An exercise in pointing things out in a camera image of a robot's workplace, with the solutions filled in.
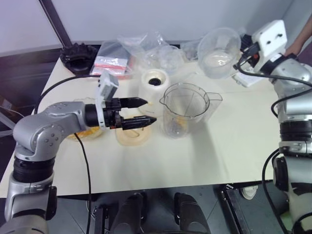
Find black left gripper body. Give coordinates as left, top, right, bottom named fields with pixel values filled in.
left=102, top=97, right=125, bottom=130

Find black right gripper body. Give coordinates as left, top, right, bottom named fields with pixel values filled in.
left=240, top=34, right=260, bottom=70

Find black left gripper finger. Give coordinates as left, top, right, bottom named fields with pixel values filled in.
left=121, top=116, right=157, bottom=131
left=119, top=97, right=149, bottom=109

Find glass dish of orange segments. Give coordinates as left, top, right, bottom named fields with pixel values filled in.
left=65, top=97, right=104, bottom=142

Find clear blender jar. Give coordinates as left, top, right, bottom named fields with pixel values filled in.
left=159, top=82, right=223, bottom=139

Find person's bare hand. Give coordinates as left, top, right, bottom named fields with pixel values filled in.
left=285, top=39, right=303, bottom=57

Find large clear plastic bowl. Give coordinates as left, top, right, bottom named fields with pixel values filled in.
left=197, top=27, right=242, bottom=79

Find white flat box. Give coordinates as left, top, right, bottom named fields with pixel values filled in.
left=231, top=71, right=259, bottom=88

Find red striped zip bags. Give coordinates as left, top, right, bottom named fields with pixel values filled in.
left=89, top=55, right=134, bottom=80

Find small clear plastic container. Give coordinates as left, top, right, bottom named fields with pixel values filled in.
left=155, top=44, right=183, bottom=75

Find clear bag with dark contents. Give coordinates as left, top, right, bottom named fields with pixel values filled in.
left=179, top=38, right=203, bottom=62

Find crumpled clear plastic bag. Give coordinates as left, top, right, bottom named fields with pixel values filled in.
left=116, top=31, right=168, bottom=63

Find black ridged round holder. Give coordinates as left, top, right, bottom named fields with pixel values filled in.
left=60, top=43, right=98, bottom=75

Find dark rounded shape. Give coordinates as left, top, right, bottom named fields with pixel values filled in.
left=111, top=192, right=145, bottom=234
left=173, top=192, right=212, bottom=234

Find white round object under table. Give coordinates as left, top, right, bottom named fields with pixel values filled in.
left=240, top=185, right=258, bottom=201

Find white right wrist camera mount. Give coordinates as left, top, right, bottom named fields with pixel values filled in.
left=252, top=19, right=287, bottom=74

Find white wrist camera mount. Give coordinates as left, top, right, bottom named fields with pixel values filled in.
left=252, top=19, right=287, bottom=74
left=94, top=70, right=119, bottom=129

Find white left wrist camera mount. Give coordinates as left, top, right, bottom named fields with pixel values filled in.
left=94, top=70, right=119, bottom=129

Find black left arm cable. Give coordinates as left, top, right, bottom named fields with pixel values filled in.
left=33, top=75, right=102, bottom=221

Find dark window frame post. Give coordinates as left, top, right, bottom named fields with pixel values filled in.
left=39, top=0, right=72, bottom=49

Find black metal table frame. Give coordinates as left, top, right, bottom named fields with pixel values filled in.
left=218, top=183, right=248, bottom=234

